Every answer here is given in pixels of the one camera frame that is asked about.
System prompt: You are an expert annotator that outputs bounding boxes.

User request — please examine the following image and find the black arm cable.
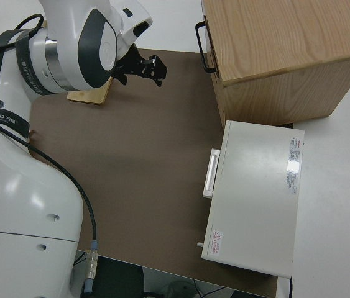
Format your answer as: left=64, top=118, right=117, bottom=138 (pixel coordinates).
left=0, top=14, right=100, bottom=295

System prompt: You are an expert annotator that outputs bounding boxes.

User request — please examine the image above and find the white toaster oven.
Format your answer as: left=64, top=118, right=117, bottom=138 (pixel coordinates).
left=201, top=120, right=305, bottom=279

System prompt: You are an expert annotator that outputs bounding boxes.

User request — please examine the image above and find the brown table mat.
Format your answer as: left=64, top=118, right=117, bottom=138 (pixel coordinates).
left=0, top=37, right=280, bottom=298

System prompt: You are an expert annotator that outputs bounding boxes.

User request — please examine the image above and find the white oven door handle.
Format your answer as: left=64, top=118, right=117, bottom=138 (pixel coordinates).
left=202, top=148, right=222, bottom=199

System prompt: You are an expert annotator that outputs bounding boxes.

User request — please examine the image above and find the grey round floor object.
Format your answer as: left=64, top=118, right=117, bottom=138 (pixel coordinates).
left=161, top=278, right=196, bottom=298

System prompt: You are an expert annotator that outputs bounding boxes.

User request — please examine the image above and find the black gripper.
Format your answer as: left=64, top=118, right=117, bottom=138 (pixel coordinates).
left=115, top=45, right=168, bottom=88

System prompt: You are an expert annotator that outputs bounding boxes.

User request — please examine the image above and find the black rounded floor object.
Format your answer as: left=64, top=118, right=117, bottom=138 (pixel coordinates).
left=96, top=256, right=146, bottom=298

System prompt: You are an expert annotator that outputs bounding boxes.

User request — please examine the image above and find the wooden drawer cabinet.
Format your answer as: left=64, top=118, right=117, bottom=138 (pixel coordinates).
left=201, top=0, right=350, bottom=127

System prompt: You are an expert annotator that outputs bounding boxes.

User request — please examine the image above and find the black drawer handle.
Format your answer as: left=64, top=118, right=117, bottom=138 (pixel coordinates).
left=195, top=20, right=218, bottom=74

